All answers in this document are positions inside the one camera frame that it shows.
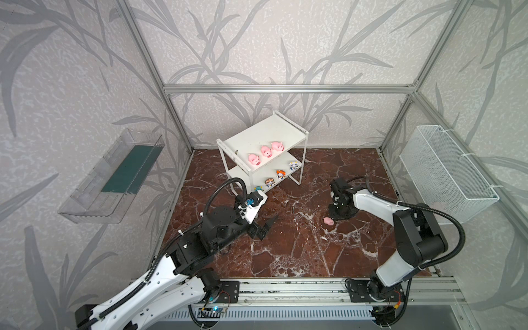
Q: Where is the pink pig toy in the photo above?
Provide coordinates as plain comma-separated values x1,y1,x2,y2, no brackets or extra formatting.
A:
271,142,285,152
323,217,334,226
261,146,273,158
247,153,261,166

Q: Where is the blue cat figure flower collar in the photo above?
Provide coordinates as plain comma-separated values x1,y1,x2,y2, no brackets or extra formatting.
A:
265,177,275,188

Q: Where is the orange octopus toy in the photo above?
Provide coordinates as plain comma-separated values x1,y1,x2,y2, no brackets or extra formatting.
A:
276,170,286,180

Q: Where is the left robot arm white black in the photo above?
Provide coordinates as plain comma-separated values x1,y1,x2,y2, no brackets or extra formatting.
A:
75,177,276,329

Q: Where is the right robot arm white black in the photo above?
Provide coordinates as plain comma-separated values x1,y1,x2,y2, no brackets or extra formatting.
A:
329,177,466,302

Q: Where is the white two-tier metal shelf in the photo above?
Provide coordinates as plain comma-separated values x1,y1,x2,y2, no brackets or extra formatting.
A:
217,111,309,193

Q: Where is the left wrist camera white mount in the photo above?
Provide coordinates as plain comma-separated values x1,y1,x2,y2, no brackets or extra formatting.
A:
237,191,268,225

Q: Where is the white wire mesh basket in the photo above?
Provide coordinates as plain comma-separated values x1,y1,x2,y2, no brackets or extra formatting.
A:
400,125,500,224

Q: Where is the clear plastic wall bin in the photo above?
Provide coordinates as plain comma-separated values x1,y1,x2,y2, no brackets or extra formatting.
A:
58,129,165,224

